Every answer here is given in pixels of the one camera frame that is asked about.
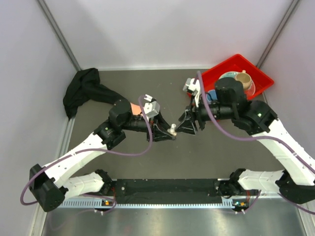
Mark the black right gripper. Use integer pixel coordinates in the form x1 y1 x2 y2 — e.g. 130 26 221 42
175 94 234 135

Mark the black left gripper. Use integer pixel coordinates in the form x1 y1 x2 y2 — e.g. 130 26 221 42
121 110 176 142

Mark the white nail polish cap brush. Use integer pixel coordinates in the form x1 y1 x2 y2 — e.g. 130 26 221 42
170 123 176 133

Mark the beige nail polish bottle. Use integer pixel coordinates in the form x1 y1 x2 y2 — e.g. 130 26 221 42
167 130 177 137

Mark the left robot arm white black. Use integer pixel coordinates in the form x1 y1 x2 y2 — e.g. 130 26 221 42
29 99 176 212

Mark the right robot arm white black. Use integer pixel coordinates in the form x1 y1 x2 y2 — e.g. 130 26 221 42
175 77 315 204

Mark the mannequin hand with long nails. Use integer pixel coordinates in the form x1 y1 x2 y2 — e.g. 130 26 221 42
130 103 142 116

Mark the small blue round lid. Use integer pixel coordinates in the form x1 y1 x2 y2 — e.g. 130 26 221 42
206 89 217 103

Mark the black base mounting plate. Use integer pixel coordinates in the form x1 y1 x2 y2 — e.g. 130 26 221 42
83 178 249 204

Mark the red and teal plate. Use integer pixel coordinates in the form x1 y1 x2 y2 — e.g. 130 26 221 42
219 71 255 97

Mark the beige ceramic cup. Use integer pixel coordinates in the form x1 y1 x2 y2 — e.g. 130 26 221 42
235 70 252 90

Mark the red plastic tray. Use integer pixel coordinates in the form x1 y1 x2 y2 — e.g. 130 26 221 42
202 54 274 99

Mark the black sleeve cloth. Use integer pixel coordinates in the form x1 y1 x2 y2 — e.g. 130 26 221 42
63 68 125 119

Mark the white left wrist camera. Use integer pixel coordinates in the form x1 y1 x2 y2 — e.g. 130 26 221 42
144 94 160 119

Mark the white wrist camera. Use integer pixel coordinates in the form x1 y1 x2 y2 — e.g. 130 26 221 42
144 94 160 119
183 78 201 108

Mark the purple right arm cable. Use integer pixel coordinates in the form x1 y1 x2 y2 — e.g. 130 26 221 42
193 70 315 214

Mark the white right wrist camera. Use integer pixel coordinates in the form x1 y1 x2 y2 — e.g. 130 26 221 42
183 78 201 108

